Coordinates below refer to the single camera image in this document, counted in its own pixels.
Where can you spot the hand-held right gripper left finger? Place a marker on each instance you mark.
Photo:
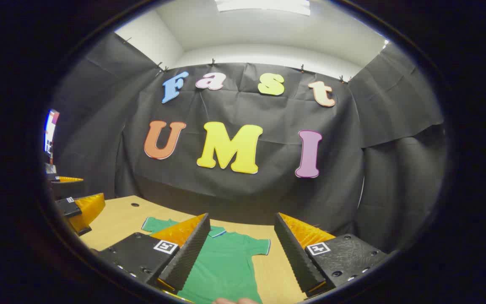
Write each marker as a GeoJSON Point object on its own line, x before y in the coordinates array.
{"type": "Point", "coordinates": [188, 257]}

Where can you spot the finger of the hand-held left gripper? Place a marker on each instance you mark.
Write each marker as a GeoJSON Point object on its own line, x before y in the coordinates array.
{"type": "Point", "coordinates": [83, 207]}
{"type": "Point", "coordinates": [70, 188]}

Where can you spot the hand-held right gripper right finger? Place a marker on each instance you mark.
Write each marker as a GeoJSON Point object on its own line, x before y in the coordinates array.
{"type": "Point", "coordinates": [295, 257]}

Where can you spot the green T-shirt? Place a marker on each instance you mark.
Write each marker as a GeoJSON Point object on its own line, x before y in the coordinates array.
{"type": "Point", "coordinates": [226, 266]}

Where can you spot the computer monitor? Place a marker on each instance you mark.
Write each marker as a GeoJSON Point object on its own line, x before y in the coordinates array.
{"type": "Point", "coordinates": [50, 131]}

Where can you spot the black backdrop cloth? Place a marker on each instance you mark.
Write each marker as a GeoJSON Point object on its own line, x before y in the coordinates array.
{"type": "Point", "coordinates": [234, 190]}

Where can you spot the ceiling light panel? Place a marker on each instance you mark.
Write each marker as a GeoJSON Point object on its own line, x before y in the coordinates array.
{"type": "Point", "coordinates": [264, 5]}

